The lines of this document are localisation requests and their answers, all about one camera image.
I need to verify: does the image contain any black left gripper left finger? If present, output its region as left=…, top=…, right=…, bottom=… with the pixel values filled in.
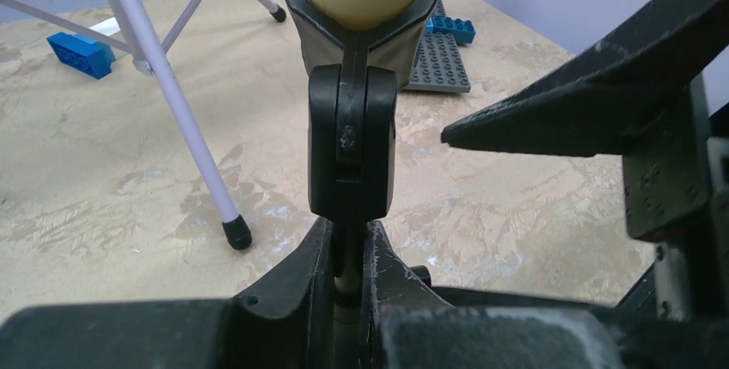
left=1, top=219, right=334, bottom=368

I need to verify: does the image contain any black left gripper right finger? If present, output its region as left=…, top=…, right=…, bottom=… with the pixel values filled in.
left=359, top=221, right=625, bottom=368

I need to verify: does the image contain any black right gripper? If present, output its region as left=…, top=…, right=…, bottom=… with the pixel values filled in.
left=441, top=0, right=728, bottom=320

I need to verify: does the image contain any black desktop microphone stand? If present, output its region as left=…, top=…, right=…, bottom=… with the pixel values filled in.
left=285, top=0, right=437, bottom=368

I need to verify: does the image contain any dark grey studded baseplate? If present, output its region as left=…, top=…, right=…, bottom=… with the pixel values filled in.
left=405, top=0, right=471, bottom=94

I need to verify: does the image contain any lilac tripod music stand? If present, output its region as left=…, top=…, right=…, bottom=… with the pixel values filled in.
left=1, top=0, right=287, bottom=250

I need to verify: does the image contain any blue brick under stand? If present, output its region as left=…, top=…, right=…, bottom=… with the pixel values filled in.
left=46, top=32, right=126, bottom=79

